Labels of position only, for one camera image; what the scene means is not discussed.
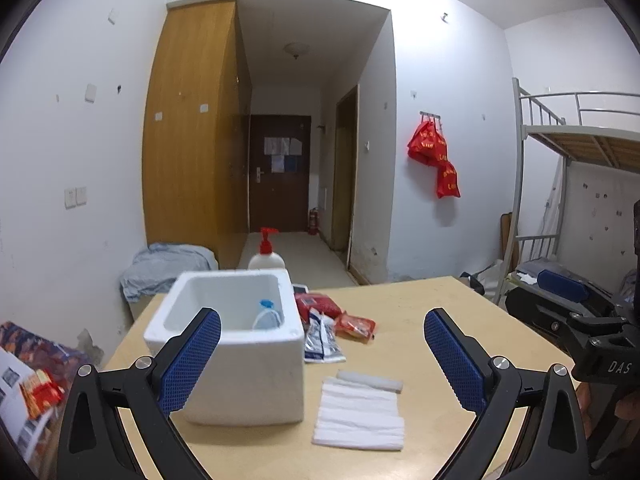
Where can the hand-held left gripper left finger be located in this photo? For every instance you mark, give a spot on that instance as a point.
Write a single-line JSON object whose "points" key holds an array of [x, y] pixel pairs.
{"points": [[192, 360]]}

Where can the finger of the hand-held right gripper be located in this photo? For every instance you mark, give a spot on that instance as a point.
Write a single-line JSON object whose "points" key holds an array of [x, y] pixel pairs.
{"points": [[562, 282], [535, 315]]}

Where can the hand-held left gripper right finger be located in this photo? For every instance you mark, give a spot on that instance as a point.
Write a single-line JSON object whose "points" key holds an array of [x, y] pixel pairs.
{"points": [[452, 360]]}

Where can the white foam box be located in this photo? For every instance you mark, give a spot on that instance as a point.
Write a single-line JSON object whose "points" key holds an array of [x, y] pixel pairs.
{"points": [[250, 375]]}

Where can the person's right hand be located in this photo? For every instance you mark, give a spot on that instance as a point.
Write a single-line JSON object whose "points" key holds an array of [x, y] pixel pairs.
{"points": [[589, 410]]}

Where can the grey blue cloth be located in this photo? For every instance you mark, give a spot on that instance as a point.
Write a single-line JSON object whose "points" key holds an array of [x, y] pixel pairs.
{"points": [[165, 265]]}

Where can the orange red snack packet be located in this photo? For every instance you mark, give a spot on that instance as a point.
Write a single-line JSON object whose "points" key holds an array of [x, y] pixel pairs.
{"points": [[355, 327]]}

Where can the folded white towel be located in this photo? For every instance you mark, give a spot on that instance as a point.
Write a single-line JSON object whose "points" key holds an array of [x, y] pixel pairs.
{"points": [[357, 415]]}

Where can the white pump bottle red top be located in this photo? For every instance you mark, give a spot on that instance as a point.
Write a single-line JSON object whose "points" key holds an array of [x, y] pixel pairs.
{"points": [[265, 260]]}

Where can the small white device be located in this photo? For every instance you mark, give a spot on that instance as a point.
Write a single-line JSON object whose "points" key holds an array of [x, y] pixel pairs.
{"points": [[301, 289]]}

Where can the white blue plastic packet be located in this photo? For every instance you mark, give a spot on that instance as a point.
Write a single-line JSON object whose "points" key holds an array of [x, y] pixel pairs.
{"points": [[322, 342]]}

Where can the dark red packet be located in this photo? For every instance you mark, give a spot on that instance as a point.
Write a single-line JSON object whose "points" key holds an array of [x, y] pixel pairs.
{"points": [[315, 305]]}

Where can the metal bunk bed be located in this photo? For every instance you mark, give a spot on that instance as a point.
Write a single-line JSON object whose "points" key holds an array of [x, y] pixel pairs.
{"points": [[585, 142]]}

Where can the small red hanging bag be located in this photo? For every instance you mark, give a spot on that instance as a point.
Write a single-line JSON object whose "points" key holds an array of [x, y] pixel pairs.
{"points": [[448, 180]]}

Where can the red yellow packet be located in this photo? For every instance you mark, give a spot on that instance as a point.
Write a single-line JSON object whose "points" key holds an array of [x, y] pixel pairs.
{"points": [[42, 392]]}

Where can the red fire extinguisher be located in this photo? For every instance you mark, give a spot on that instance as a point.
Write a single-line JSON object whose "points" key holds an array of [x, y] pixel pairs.
{"points": [[313, 222]]}

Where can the dark brown door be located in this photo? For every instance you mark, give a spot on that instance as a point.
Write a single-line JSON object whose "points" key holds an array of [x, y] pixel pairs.
{"points": [[280, 195]]}

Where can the white printed paper sheet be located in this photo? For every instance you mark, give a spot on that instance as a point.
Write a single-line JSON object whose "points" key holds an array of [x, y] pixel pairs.
{"points": [[12, 410]]}

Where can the large red hanging bag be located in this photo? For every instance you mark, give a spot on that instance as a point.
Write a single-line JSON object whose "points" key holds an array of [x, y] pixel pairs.
{"points": [[425, 142]]}

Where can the blue paper notice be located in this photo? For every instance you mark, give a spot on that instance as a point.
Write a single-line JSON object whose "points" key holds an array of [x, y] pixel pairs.
{"points": [[287, 163]]}

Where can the wooden wardrobe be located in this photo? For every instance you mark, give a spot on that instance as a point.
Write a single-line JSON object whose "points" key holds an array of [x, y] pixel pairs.
{"points": [[190, 135]]}

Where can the white paper notices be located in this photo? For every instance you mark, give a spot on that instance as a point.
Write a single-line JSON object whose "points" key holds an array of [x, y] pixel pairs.
{"points": [[282, 146]]}

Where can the ceiling lamp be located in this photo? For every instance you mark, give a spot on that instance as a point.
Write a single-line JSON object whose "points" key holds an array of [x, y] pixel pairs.
{"points": [[296, 50]]}

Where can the metal wall hook rack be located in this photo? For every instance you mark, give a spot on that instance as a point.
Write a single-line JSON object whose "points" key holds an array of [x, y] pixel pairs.
{"points": [[430, 115]]}

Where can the brown side door frame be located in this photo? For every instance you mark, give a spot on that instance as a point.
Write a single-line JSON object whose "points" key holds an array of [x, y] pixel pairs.
{"points": [[345, 175]]}

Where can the white wall switch plate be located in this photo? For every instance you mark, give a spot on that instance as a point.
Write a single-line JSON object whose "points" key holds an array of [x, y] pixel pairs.
{"points": [[90, 93]]}

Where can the small white wall plate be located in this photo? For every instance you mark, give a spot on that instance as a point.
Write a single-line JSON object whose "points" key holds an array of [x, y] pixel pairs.
{"points": [[112, 16]]}

